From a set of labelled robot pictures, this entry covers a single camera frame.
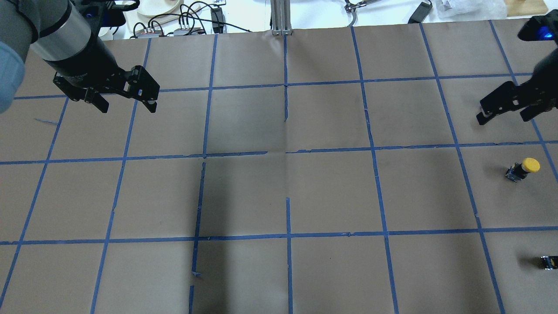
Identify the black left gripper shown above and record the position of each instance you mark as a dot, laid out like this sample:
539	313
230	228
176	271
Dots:
87	62

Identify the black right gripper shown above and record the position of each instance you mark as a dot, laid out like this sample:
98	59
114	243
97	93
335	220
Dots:
547	72

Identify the yellow push button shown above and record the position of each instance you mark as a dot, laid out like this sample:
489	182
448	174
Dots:
519	171

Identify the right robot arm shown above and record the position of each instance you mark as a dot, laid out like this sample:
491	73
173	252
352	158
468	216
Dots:
548	67

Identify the white plate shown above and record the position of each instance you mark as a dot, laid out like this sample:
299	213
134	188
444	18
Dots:
151	8

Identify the wooden cutting board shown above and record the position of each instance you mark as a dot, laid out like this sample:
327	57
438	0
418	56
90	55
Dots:
520	8

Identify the black power adapter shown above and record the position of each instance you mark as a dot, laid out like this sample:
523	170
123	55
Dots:
421	12

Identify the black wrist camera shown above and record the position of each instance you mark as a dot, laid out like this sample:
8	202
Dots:
540	28

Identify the black switch contact block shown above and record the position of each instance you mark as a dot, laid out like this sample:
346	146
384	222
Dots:
549	262

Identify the aluminium frame post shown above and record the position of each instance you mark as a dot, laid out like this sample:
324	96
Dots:
280	17

